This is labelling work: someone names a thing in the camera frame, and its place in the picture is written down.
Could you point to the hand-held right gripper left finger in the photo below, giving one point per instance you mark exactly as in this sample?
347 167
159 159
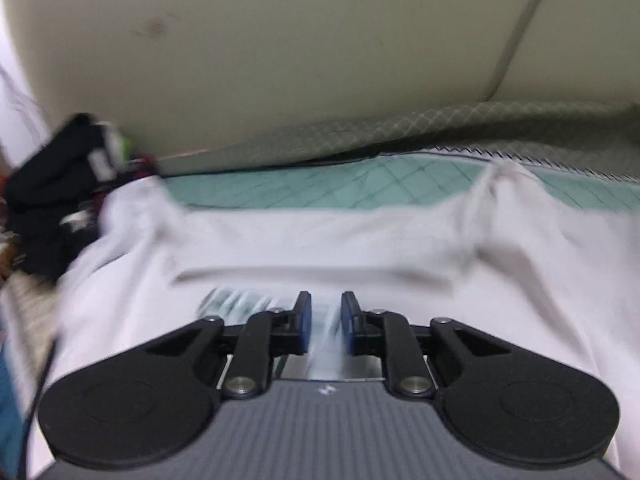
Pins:
303 322

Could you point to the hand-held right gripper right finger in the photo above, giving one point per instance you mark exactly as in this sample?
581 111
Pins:
349 322

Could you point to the white garment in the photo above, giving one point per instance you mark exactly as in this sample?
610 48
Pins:
350 245

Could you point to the black red printed garment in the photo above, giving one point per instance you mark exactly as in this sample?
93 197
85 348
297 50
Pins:
142 165

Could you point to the black folded garment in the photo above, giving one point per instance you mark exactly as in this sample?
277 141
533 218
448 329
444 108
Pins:
45 180

